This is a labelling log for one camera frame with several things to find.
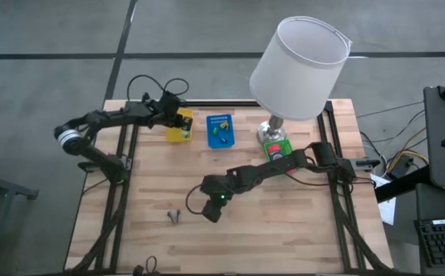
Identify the black keyboard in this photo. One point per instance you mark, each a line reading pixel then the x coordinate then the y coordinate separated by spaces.
pixel 443 243

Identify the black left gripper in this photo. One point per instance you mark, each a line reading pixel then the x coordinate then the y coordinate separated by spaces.
pixel 169 109

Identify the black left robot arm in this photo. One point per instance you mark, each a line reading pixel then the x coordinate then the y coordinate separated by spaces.
pixel 103 117

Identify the green plastic basket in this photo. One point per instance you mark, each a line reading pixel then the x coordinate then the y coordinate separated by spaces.
pixel 285 145

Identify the yellow plastic basket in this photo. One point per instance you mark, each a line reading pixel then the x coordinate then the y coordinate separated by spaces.
pixel 174 136

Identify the silver lamp with white shade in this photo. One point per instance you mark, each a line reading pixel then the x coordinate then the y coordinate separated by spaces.
pixel 299 69

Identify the black floor stand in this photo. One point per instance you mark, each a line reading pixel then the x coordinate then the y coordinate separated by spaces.
pixel 0 186

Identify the black aluminium table frame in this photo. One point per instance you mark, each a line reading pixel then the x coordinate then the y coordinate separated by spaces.
pixel 222 103

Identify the black power box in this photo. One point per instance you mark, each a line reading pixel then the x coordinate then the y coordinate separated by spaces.
pixel 401 168

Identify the white paper sheet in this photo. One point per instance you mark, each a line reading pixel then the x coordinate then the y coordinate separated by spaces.
pixel 388 211

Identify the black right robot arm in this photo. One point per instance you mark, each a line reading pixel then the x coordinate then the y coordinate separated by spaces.
pixel 268 168

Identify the black desk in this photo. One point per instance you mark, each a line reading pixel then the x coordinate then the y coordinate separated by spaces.
pixel 422 203

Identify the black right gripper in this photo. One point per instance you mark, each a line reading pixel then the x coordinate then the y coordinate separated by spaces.
pixel 213 211

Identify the blue plastic basket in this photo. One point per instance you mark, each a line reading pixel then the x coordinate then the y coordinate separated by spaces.
pixel 211 142

